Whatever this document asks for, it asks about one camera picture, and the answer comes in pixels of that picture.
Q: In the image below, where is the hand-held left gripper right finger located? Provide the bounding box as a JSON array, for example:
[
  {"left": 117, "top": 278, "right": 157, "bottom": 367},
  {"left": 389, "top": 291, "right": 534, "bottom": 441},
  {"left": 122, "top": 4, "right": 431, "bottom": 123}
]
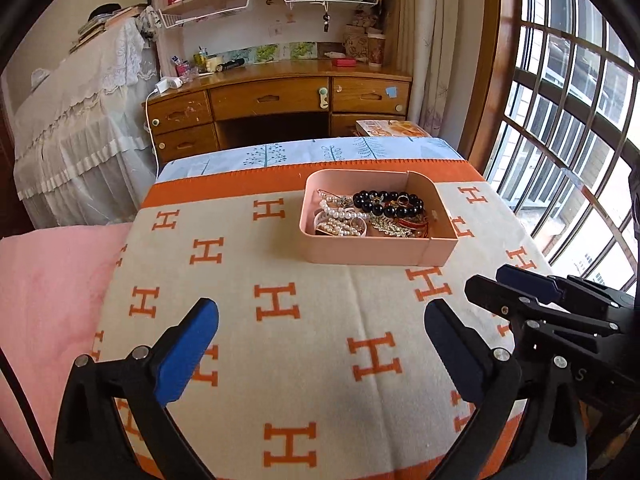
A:
[{"left": 424, "top": 299, "right": 585, "bottom": 480}]

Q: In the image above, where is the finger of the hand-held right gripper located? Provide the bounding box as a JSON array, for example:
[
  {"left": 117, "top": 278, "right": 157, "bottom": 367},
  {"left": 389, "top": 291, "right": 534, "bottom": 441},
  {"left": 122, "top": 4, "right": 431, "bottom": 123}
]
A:
[
  {"left": 464, "top": 275, "right": 623, "bottom": 356},
  {"left": 496, "top": 263, "right": 636, "bottom": 313}
]

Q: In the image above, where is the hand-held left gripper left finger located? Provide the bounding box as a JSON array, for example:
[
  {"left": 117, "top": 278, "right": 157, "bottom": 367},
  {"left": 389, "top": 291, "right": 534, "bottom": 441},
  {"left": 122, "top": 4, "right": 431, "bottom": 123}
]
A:
[{"left": 52, "top": 298, "right": 220, "bottom": 480}]

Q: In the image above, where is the pink plastic box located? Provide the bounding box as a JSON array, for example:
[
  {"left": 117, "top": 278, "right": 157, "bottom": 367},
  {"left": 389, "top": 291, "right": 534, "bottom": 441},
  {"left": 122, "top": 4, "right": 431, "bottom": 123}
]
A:
[{"left": 298, "top": 169, "right": 459, "bottom": 267}]

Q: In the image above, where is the black bead bracelet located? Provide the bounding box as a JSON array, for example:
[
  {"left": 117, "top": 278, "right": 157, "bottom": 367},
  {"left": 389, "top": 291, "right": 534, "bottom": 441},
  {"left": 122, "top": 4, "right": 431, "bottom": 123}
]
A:
[{"left": 352, "top": 190, "right": 425, "bottom": 218}]

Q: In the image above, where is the white pearl bracelet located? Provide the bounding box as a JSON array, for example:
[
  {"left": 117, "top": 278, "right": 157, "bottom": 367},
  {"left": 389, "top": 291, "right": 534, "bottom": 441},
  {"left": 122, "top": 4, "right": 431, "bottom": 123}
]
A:
[{"left": 314, "top": 200, "right": 368, "bottom": 238}]

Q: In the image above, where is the orange and beige blanket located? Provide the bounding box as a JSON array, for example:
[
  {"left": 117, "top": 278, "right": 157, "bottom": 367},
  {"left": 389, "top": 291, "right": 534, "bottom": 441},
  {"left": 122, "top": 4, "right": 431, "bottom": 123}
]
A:
[{"left": 92, "top": 160, "right": 556, "bottom": 480}]

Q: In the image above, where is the pink blanket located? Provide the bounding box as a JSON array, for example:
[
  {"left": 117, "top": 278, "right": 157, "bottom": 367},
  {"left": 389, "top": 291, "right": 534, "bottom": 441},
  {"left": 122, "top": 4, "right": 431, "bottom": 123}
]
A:
[{"left": 0, "top": 222, "right": 133, "bottom": 480}]

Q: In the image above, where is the metal window grille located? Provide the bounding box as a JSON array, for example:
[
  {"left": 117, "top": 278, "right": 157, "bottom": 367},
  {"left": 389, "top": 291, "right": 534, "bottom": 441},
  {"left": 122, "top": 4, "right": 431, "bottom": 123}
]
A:
[{"left": 480, "top": 0, "right": 640, "bottom": 291}]

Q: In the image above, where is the printed box by desk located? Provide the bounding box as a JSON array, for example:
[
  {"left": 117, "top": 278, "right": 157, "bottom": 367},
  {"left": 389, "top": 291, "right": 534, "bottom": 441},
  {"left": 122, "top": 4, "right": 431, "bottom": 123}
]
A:
[{"left": 356, "top": 120, "right": 432, "bottom": 139}]

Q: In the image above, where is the tree print bedsheet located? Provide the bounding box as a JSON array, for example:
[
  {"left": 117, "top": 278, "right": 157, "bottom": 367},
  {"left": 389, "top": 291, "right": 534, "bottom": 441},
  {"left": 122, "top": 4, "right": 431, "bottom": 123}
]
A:
[{"left": 154, "top": 136, "right": 466, "bottom": 184}]

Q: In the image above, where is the pale floral curtain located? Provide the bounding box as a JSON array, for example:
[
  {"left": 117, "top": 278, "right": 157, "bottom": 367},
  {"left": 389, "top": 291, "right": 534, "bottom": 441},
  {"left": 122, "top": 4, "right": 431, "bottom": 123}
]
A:
[{"left": 400, "top": 0, "right": 483, "bottom": 136}]

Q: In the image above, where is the white lace covered furniture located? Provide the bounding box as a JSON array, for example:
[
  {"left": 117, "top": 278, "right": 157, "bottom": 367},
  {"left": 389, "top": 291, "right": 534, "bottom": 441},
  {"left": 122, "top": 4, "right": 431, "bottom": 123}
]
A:
[{"left": 12, "top": 7, "right": 161, "bottom": 228}]

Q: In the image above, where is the wooden desk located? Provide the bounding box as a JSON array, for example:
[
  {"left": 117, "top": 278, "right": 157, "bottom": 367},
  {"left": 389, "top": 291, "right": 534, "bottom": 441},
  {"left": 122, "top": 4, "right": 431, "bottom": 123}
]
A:
[{"left": 145, "top": 57, "right": 413, "bottom": 166}]

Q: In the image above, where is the brown paper cup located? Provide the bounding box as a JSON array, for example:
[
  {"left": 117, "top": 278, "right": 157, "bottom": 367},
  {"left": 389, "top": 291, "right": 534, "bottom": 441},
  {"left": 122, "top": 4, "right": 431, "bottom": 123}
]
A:
[{"left": 367, "top": 32, "right": 386, "bottom": 68}]

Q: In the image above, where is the patterned paper bag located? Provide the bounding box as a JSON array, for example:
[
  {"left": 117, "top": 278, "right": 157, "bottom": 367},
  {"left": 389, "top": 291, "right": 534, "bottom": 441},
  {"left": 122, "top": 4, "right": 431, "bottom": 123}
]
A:
[{"left": 342, "top": 25, "right": 371, "bottom": 61}]

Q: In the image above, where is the pen holder with small things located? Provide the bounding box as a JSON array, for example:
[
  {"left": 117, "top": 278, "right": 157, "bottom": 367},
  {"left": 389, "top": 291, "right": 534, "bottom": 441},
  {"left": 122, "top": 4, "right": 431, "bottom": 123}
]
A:
[{"left": 192, "top": 47, "right": 223, "bottom": 73}]

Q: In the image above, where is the green leaf picture strip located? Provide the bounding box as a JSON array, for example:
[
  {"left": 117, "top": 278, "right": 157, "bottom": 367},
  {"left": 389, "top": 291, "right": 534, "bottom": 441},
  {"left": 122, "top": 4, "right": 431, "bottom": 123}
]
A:
[{"left": 220, "top": 41, "right": 318, "bottom": 66}]

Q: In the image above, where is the red cord bracelet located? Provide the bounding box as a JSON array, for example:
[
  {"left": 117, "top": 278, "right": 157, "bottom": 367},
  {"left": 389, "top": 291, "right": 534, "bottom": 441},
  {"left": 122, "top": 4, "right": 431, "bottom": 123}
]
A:
[{"left": 397, "top": 216, "right": 432, "bottom": 238}]

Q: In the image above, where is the white charger cable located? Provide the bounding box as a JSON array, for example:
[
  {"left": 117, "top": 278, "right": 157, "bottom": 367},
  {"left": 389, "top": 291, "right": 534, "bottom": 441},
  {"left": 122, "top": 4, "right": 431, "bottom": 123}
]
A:
[{"left": 144, "top": 91, "right": 163, "bottom": 166}]

